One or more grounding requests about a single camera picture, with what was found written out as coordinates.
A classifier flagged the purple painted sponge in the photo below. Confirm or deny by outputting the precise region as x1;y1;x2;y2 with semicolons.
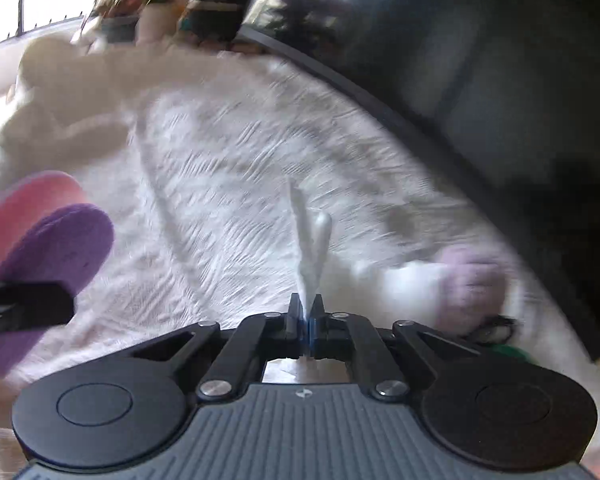
0;170;117;380

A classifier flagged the lilac fluffy pompom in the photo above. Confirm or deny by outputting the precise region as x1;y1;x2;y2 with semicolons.
436;245;507;335

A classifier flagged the green lid glass jar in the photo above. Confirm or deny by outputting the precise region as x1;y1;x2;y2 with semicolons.
490;344;535;364

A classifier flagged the white textured blanket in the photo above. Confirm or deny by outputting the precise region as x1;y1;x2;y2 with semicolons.
0;36;600;478

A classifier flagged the dark plant pot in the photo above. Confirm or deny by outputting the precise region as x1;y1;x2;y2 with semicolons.
100;15;138;44

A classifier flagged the black leather sofa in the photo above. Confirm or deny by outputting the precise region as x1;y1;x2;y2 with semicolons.
240;0;600;359

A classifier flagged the white plant pot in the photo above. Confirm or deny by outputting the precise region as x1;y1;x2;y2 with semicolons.
135;3;180;46

